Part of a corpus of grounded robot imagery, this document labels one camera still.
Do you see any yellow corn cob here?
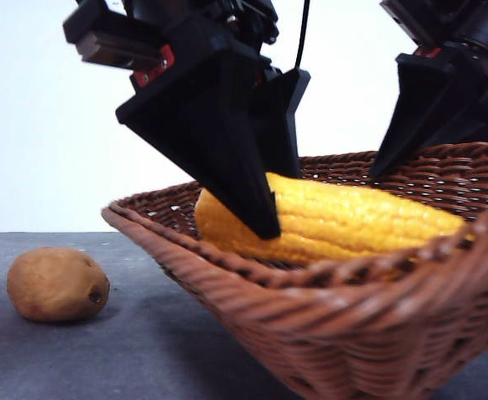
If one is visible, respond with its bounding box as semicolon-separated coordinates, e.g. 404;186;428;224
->
194;171;475;281

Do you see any brown potato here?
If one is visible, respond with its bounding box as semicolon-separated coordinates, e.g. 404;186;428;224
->
6;246;112;323

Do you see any brown wicker basket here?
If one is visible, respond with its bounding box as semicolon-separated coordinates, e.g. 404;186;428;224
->
101;139;488;400

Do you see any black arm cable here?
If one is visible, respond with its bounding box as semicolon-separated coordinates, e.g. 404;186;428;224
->
294;0;312;70

